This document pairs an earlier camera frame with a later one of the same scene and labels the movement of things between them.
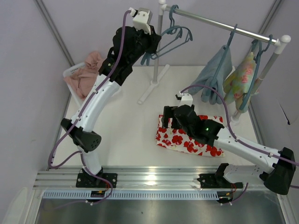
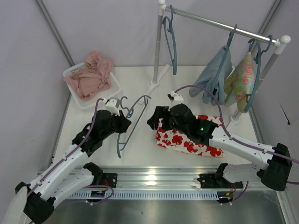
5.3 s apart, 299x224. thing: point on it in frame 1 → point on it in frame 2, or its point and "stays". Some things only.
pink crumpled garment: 81,79 stays
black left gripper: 147,38 → 120,122
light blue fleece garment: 214,73 stays
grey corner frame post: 40,7 stays
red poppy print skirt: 177,139 stays
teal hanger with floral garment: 255,43 → 257,59
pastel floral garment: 238,85 stays
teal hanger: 172,28 → 175,63
